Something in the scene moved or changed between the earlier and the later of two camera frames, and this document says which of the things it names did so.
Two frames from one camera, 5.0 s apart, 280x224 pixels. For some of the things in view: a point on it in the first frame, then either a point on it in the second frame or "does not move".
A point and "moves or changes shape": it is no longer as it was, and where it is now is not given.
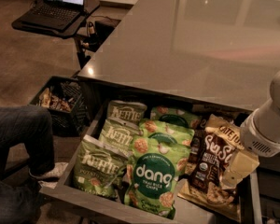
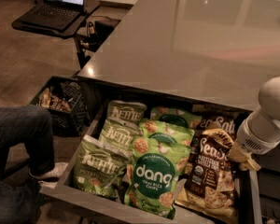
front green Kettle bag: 97,164 does not move
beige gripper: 258,139 to 249,138
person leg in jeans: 30,125 does not move
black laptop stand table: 89,7 does not move
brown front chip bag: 218,138 moves or changes shape
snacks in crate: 53,102 does not move
